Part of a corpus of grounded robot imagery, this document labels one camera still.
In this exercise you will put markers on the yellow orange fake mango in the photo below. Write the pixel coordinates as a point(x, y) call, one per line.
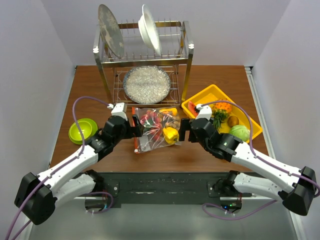
point(173, 111)

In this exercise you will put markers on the metal dish rack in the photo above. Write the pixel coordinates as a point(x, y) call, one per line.
point(176, 59)

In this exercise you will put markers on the brown fake kiwi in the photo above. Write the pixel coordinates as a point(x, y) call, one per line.
point(233, 121)

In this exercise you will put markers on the speckled blue rim plate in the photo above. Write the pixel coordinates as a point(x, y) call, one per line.
point(147, 85)

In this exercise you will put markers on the brown fake longan bunch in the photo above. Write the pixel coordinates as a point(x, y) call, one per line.
point(169, 120)

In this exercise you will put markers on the green fake cabbage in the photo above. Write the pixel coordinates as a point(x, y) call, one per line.
point(241, 132)

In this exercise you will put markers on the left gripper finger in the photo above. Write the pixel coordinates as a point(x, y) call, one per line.
point(135, 121)
point(137, 131)

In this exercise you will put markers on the yellow fake bell pepper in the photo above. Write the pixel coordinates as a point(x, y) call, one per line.
point(171, 135)

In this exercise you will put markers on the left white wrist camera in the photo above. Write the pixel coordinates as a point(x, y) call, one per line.
point(119, 109)

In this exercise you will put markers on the red fake strawberry bunch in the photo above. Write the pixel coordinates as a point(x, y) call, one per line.
point(153, 128)

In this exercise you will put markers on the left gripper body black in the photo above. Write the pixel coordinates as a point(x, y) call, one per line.
point(125, 133)

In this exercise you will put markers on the clear zip top bag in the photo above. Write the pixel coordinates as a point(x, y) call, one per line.
point(143, 144)

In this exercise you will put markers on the orange fake pineapple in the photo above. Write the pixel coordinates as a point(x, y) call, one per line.
point(220, 112)

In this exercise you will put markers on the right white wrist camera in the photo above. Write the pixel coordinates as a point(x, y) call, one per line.
point(205, 111)

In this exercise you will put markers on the green plastic bowl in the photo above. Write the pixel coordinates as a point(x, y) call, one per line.
point(88, 128)

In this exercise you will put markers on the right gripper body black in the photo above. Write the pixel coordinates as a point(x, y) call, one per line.
point(192, 137)

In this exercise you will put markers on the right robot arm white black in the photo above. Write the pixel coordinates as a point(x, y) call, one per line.
point(294, 187)

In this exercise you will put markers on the fake watermelon slice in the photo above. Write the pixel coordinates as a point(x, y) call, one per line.
point(193, 109)

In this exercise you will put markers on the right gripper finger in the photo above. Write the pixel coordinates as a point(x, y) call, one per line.
point(182, 135)
point(184, 126)

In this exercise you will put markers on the white bowl upright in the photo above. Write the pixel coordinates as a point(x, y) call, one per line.
point(148, 30)

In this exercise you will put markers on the yellow plastic tray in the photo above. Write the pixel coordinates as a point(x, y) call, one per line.
point(211, 94)

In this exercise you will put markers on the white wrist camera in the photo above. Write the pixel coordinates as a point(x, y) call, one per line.
point(119, 109)
point(205, 111)

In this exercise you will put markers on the grey patterned plate upright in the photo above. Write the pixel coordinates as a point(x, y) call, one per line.
point(110, 31)

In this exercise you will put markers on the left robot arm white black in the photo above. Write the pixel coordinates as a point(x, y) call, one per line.
point(39, 195)

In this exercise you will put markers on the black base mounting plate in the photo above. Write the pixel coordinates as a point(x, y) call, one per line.
point(157, 188)

